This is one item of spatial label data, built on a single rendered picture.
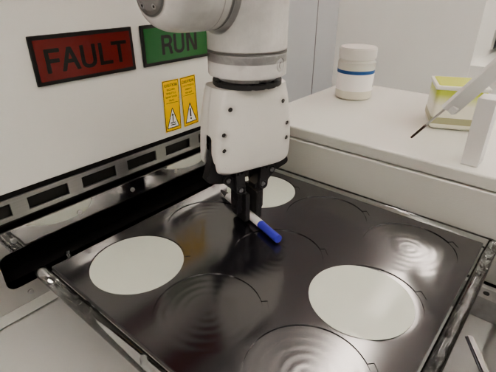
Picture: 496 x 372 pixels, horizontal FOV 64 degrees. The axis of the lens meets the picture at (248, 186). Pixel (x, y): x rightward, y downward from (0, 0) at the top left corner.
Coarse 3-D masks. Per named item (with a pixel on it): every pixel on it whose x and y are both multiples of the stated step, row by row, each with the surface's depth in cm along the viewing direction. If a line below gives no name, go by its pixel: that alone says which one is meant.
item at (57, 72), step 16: (112, 32) 44; (128, 32) 46; (48, 48) 39; (64, 48) 41; (80, 48) 42; (96, 48) 43; (112, 48) 45; (128, 48) 46; (48, 64) 40; (64, 64) 41; (80, 64) 42; (96, 64) 44; (112, 64) 45; (128, 64) 47; (48, 80) 40
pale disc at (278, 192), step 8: (272, 176) 62; (272, 184) 59; (280, 184) 59; (288, 184) 59; (264, 192) 57; (272, 192) 57; (280, 192) 57; (288, 192) 57; (264, 200) 55; (272, 200) 55; (280, 200) 55; (288, 200) 55
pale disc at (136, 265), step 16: (128, 240) 47; (144, 240) 47; (160, 240) 47; (96, 256) 44; (112, 256) 44; (128, 256) 44; (144, 256) 44; (160, 256) 44; (176, 256) 44; (96, 272) 42; (112, 272) 42; (128, 272) 42; (144, 272) 42; (160, 272) 42; (176, 272) 42; (112, 288) 39; (128, 288) 39; (144, 288) 39
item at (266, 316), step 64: (320, 192) 57; (192, 256) 44; (256, 256) 44; (320, 256) 44; (384, 256) 44; (448, 256) 44; (128, 320) 36; (192, 320) 36; (256, 320) 36; (320, 320) 36
